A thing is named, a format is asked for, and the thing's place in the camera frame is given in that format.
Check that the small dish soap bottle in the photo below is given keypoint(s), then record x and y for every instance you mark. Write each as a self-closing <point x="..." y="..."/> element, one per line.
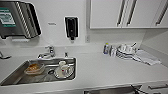
<point x="106" y="49"/>

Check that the black soap dispenser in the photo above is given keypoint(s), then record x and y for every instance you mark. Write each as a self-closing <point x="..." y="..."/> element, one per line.
<point x="71" y="27"/>

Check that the white cup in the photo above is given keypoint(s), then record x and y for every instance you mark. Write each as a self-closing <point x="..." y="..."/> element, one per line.
<point x="62" y="65"/>

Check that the white plate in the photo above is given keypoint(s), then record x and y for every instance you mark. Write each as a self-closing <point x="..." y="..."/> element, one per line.
<point x="63" y="75"/>

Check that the chrome faucet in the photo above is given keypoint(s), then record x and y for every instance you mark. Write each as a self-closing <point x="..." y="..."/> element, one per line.
<point x="49" y="52"/>

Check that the stack of white dishes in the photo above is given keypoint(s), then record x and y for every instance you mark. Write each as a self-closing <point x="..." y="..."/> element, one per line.
<point x="126" y="52"/>

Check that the orange bowl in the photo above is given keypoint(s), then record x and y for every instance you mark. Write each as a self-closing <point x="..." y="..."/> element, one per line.
<point x="34" y="69"/>

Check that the white dish cloth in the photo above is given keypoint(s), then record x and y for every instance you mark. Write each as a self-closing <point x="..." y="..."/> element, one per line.
<point x="148" y="59"/>

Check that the steel paper towel dispenser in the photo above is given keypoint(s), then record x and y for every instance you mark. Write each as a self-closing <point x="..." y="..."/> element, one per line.
<point x="16" y="20"/>

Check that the stainless steel sink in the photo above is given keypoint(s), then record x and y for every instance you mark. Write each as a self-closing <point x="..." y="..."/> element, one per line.
<point x="16" y="78"/>

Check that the white drawer unit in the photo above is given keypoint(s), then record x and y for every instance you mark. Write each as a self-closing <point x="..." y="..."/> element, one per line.
<point x="158" y="89"/>

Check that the white wall socket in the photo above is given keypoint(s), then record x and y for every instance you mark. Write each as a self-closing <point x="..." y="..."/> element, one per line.
<point x="87" y="38"/>

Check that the white wall cabinet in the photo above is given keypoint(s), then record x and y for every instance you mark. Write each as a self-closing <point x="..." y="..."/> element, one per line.
<point x="106" y="15"/>

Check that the small wall label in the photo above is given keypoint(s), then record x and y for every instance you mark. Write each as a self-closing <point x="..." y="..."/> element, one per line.
<point x="51" y="23"/>

